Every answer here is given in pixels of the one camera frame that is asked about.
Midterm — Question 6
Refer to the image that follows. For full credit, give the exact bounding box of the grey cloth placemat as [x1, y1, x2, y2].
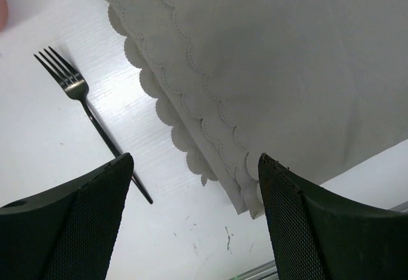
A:
[105, 0, 407, 218]

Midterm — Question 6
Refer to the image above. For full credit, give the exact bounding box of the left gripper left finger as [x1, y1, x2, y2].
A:
[1, 153, 133, 279]

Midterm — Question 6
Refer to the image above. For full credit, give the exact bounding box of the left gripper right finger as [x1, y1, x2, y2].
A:
[258, 154, 407, 279]

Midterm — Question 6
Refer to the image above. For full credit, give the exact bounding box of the red plastic cup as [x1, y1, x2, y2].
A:
[0, 0, 8, 31]

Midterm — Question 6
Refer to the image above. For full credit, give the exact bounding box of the aluminium front rail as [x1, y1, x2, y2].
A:
[234, 200, 408, 280]

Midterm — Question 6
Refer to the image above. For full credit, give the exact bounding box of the dark metal fork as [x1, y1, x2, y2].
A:
[33, 46, 154, 205]

